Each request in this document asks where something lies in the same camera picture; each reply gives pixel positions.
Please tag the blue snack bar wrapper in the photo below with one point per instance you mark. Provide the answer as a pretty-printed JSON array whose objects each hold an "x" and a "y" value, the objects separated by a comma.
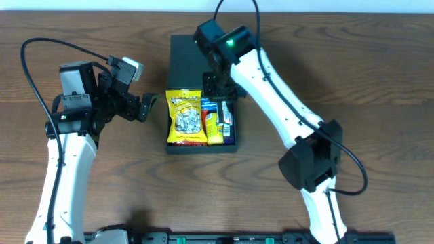
[{"x": 208, "y": 105}]

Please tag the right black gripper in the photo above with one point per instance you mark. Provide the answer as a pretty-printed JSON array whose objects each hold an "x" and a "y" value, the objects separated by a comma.
[{"x": 219, "y": 89}]

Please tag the yellow sunflower seed bag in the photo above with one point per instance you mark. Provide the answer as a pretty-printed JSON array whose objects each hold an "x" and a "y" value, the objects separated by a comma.
[{"x": 182, "y": 99}]

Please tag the black gift box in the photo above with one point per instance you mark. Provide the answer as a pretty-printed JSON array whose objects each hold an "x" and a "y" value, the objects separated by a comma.
[{"x": 188, "y": 67}]

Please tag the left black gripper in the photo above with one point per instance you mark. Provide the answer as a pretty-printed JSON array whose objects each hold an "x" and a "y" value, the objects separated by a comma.
[{"x": 134, "y": 107}]

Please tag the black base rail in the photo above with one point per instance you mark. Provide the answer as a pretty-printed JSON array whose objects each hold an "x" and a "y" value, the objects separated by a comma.
[{"x": 285, "y": 238}]

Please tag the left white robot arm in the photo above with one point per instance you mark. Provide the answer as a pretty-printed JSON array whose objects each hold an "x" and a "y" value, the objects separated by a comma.
[{"x": 73, "y": 139}]

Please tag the red Hacks candy bag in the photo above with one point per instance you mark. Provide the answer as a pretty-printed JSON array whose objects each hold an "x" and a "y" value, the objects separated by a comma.
[{"x": 204, "y": 118}]

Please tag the dark blue candy stick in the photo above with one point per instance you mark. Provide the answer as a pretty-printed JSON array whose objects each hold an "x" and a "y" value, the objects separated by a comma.
[{"x": 226, "y": 130}]

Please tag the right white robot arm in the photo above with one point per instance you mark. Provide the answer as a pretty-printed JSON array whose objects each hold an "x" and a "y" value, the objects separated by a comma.
[{"x": 310, "y": 162}]

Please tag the yellow cylindrical can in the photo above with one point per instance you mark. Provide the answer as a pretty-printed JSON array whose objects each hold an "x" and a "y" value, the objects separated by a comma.
[{"x": 214, "y": 131}]

